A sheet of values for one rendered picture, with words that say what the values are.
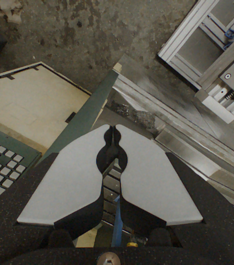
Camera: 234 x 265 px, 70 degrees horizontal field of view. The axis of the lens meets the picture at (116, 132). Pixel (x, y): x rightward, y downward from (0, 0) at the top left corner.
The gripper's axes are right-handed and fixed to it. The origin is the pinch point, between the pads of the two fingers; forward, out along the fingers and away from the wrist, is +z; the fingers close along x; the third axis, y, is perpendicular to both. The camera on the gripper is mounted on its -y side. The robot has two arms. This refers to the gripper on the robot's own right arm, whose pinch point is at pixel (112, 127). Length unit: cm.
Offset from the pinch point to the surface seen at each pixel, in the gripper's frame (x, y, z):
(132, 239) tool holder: 8, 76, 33
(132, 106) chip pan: 10, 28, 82
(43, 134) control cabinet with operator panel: -38, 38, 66
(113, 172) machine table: -1, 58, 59
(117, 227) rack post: 1, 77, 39
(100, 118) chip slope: -7, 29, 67
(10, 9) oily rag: -83, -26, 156
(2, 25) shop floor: -96, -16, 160
